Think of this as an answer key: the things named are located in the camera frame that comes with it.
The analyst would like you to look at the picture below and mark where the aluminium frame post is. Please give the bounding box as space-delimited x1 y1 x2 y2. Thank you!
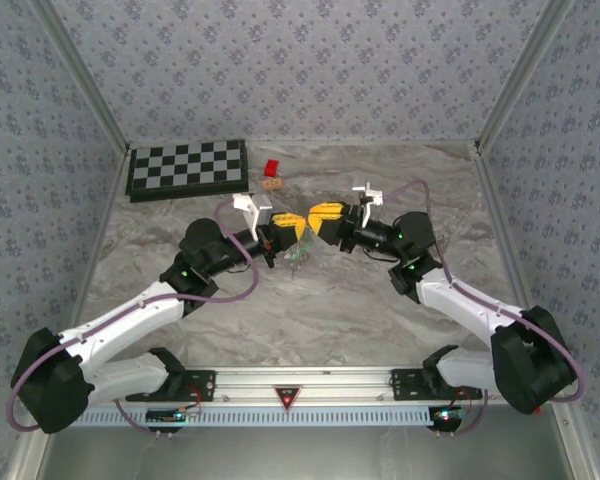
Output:
29 0 132 152
473 0 577 152

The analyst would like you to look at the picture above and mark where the thin red wire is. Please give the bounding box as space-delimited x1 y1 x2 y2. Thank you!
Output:
182 383 204 416
449 387 482 417

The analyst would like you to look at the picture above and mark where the steel front panel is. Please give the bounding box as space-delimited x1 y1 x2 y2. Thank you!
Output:
34 424 581 480

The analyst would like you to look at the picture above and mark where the slotted pale blue cable duct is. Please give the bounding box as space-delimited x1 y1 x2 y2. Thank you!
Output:
74 403 439 428

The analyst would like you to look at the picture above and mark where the black and grey chessboard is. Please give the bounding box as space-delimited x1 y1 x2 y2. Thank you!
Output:
124 138 251 204

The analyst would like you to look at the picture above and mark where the aluminium table edge rail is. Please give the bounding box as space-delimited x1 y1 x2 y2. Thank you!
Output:
470 144 600 480
4 144 134 480

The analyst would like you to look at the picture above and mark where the small circuit board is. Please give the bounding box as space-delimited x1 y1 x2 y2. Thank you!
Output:
144 407 191 426
429 407 469 426

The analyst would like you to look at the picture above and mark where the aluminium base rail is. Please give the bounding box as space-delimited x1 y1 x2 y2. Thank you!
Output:
184 366 424 408

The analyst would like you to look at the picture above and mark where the red triangle sticker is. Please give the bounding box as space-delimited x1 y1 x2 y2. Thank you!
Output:
273 384 301 412

